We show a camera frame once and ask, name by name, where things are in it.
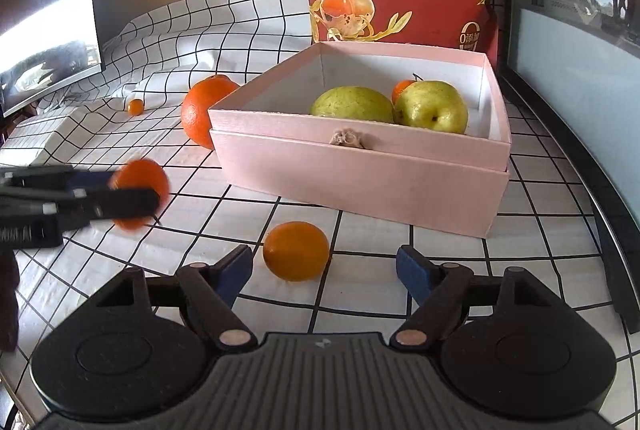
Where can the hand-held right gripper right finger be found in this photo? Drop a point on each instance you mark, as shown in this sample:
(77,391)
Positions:
(412,275)

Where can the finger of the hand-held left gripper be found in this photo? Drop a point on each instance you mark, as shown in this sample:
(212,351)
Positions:
(90,180)
(125,204)

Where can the smooth small orange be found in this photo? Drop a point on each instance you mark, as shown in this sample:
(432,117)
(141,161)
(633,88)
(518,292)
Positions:
(295,252)

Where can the mandarin orange with stem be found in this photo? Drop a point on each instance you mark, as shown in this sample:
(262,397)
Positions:
(402,90)

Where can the white black-grid tablecloth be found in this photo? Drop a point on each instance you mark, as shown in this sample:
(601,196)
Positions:
(175,39)

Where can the large orange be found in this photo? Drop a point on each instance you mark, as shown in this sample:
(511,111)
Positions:
(202,114)

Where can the black computer monitor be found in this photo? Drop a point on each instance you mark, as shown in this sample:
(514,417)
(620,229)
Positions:
(45,34)

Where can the green oval pear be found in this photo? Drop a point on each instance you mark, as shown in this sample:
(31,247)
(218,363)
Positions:
(345,104)

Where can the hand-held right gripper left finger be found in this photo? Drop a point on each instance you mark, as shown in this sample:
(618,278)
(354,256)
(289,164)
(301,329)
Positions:
(235,275)

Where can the small kumquat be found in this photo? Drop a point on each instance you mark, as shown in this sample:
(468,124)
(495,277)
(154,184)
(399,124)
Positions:
(135,107)

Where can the yellow-green round pear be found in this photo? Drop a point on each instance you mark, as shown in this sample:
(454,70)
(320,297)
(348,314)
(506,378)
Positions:
(432,107)

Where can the pink cardboard box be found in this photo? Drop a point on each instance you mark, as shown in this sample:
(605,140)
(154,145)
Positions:
(375,180)

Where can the computer monitor right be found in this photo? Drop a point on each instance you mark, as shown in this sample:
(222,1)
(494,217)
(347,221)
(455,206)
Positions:
(575,74)

